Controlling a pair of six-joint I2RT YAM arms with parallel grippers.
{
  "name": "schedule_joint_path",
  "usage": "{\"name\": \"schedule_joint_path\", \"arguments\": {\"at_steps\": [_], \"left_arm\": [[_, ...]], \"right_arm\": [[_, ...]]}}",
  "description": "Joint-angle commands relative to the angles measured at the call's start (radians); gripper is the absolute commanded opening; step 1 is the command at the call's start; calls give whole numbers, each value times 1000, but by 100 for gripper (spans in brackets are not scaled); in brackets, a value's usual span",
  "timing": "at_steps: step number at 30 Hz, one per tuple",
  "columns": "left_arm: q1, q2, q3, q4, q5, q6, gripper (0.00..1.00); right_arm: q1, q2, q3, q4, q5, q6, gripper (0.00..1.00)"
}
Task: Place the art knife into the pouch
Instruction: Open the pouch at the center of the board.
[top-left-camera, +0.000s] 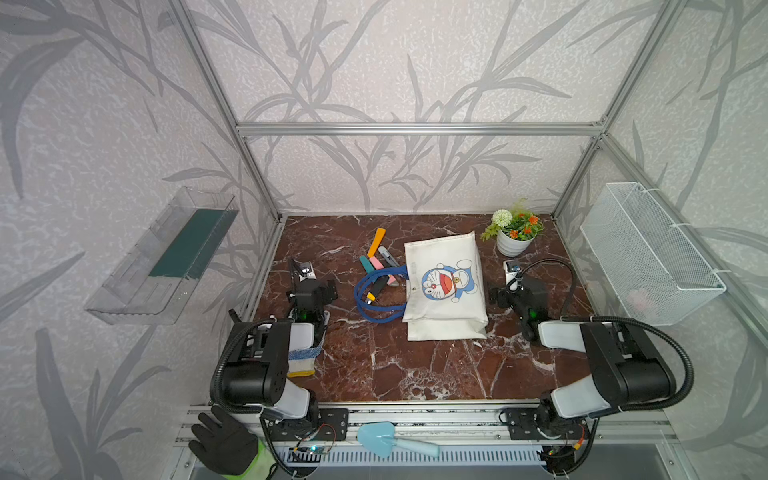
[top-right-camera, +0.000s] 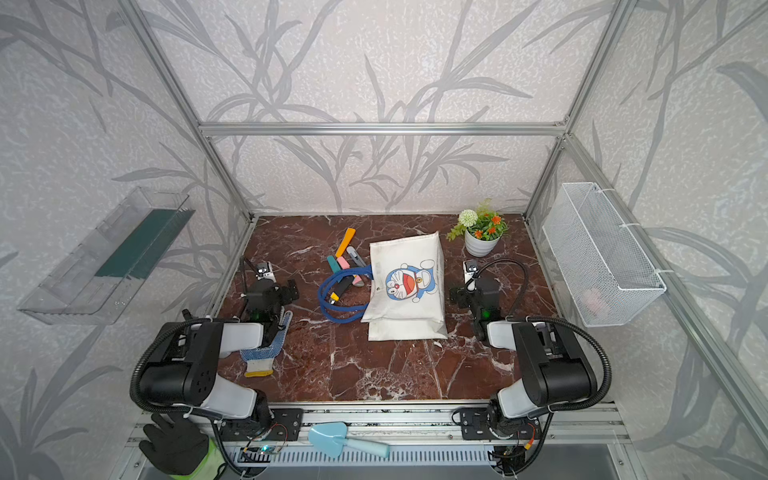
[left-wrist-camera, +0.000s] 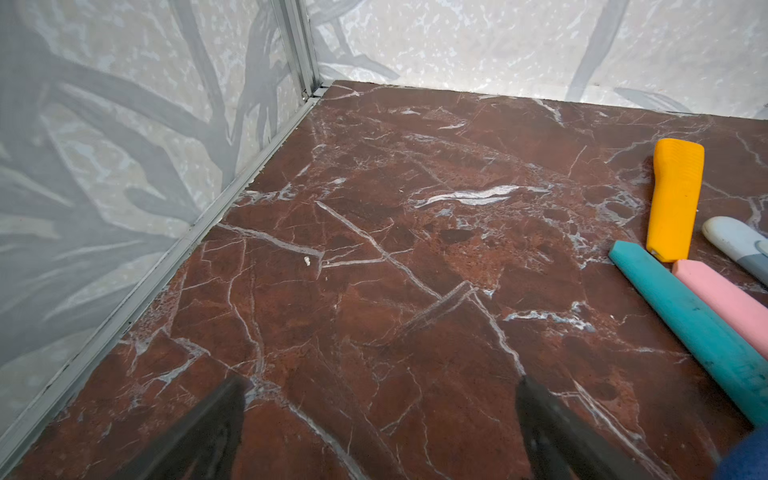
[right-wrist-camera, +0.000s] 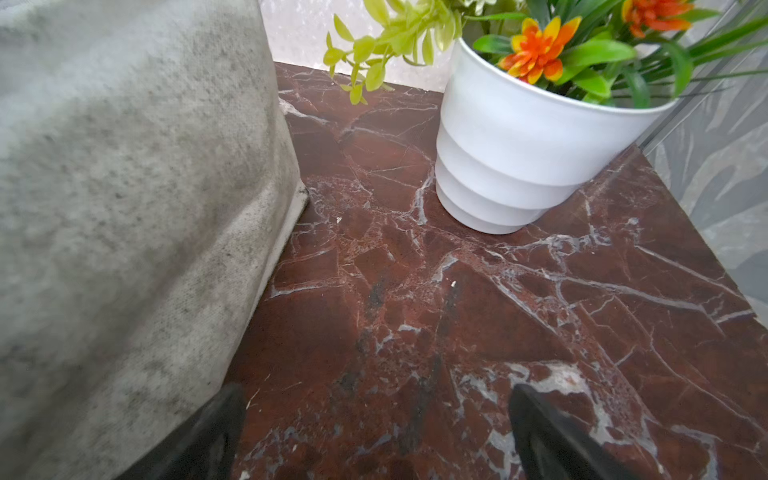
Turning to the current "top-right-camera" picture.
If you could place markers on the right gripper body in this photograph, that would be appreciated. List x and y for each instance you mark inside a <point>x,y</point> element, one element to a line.
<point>465,299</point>

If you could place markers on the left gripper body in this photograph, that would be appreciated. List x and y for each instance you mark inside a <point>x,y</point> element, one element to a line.
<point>282,298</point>

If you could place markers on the white Doraemon tote pouch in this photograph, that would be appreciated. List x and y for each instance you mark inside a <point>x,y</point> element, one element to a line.
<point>407,292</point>

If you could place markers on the black yellow art knife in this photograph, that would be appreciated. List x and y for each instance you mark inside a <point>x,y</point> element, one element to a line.
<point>340,288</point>

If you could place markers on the grey art knife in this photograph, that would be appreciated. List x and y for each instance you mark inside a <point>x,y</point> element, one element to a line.
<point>355,256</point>

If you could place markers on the orange art knife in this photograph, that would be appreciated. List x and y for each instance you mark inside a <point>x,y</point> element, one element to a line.
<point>346,240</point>

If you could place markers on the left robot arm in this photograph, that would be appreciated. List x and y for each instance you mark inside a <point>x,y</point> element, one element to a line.
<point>179,370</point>

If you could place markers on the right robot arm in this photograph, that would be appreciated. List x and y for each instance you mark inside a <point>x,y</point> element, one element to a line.
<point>562,367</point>

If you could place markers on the teal art knife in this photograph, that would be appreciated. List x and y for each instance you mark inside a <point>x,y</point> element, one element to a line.
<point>333,263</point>

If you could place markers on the white power adapter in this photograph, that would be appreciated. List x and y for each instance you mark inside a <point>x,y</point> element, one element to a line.
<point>470,267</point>

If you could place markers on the blue dotted work glove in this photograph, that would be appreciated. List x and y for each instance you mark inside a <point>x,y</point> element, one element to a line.
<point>259,362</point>

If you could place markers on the potted artificial flower plant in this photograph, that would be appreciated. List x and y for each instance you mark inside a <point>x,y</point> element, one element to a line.
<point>481,228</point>

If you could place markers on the light blue trowel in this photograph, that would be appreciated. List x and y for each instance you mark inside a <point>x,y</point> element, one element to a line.
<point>332,438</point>

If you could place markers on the black and green glove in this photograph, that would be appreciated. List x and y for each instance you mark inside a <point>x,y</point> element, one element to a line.
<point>178,448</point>

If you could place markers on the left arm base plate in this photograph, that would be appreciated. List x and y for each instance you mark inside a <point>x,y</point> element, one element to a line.
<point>284,426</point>

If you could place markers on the white wire mesh basket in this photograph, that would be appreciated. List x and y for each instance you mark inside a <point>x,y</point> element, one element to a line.
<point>609,276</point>

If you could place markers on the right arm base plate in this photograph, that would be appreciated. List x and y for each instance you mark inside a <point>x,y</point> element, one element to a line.
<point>480,423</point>

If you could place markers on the clear plastic wall bin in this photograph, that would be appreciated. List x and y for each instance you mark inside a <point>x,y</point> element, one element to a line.
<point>95,283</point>

